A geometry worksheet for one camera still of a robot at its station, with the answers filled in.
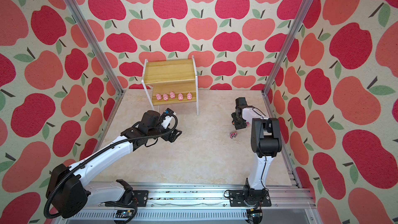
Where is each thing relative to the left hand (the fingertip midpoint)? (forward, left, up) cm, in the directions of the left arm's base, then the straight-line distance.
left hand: (177, 129), depth 81 cm
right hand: (+15, -38, -14) cm, 43 cm away
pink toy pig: (+22, +13, +2) cm, 26 cm away
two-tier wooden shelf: (+19, +2, +16) cm, 25 cm away
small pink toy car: (+5, -33, -15) cm, 37 cm away
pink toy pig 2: (+22, +9, +2) cm, 23 cm away
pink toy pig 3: (+24, +5, +1) cm, 24 cm away
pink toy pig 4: (+22, 0, +2) cm, 22 cm away
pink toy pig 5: (+22, -6, +2) cm, 23 cm away
